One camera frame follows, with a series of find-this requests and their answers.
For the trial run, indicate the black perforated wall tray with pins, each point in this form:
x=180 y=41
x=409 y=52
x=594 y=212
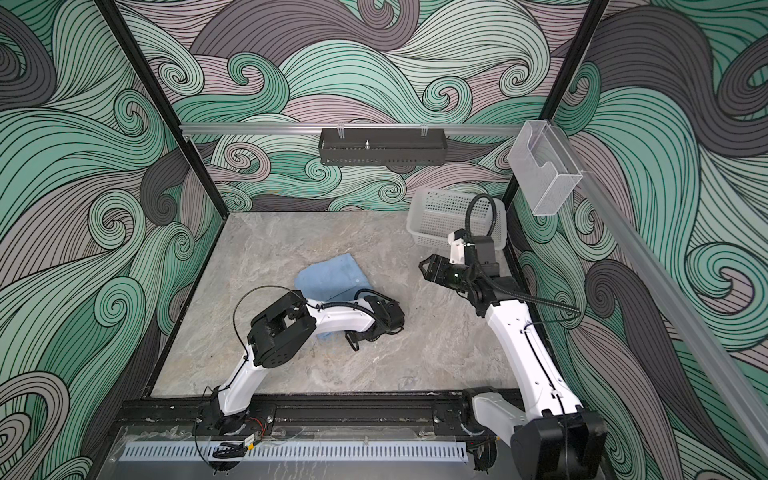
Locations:
x=380 y=147

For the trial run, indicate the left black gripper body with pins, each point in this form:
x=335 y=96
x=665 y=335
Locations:
x=356 y=339

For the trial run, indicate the light blue long sleeve shirt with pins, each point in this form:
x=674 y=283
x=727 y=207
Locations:
x=336 y=279

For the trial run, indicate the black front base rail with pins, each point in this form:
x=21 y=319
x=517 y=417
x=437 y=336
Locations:
x=440 y=412

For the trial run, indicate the aluminium back wall rail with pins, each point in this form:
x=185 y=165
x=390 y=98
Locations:
x=274 y=128

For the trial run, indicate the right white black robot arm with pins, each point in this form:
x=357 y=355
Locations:
x=552 y=435

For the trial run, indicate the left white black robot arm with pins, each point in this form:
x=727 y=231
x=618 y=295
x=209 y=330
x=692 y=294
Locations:
x=280 y=331

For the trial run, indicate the white plastic laundry basket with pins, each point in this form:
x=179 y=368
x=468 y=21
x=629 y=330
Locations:
x=436 y=213

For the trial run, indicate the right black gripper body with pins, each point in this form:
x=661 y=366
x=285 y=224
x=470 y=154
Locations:
x=462 y=277

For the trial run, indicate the aluminium right wall rail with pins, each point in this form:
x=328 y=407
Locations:
x=614 y=204

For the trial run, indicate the aluminium wall rail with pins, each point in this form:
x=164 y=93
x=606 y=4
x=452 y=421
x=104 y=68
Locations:
x=614 y=204
x=274 y=128

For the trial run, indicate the clear plastic wall bin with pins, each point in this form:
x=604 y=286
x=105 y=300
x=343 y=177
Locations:
x=545 y=165

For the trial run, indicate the white slotted cable duct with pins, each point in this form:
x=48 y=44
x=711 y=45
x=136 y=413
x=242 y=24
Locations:
x=301 y=451

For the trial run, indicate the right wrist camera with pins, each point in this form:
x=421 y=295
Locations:
x=457 y=244

